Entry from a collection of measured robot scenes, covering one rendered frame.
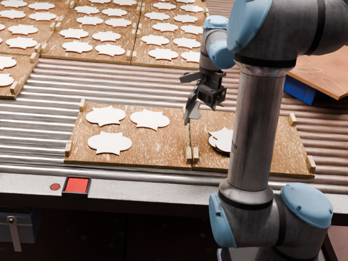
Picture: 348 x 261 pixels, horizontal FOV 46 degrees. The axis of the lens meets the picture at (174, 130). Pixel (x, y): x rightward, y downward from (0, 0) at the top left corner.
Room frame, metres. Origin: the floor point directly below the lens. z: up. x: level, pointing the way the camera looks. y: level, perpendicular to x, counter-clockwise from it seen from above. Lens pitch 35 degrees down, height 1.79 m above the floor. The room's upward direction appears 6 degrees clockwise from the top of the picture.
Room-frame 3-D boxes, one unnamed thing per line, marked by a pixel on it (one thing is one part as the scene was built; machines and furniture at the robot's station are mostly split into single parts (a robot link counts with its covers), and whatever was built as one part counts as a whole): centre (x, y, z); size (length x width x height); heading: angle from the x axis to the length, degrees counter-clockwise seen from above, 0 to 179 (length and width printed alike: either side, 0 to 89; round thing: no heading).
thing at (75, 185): (0.89, 0.27, 0.92); 0.06 x 0.06 x 0.01; 4
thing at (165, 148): (1.18, 0.15, 0.93); 0.41 x 0.35 x 0.02; 95
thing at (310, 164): (1.09, -0.47, 0.95); 0.06 x 0.02 x 0.03; 3
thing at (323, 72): (1.77, -0.63, 1.03); 0.50 x 0.50 x 0.02; 44
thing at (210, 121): (1.21, -0.27, 0.93); 0.41 x 0.35 x 0.02; 93
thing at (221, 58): (1.07, -0.12, 1.33); 0.11 x 0.11 x 0.08; 9
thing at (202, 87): (1.16, -0.10, 1.17); 0.09 x 0.08 x 0.12; 49
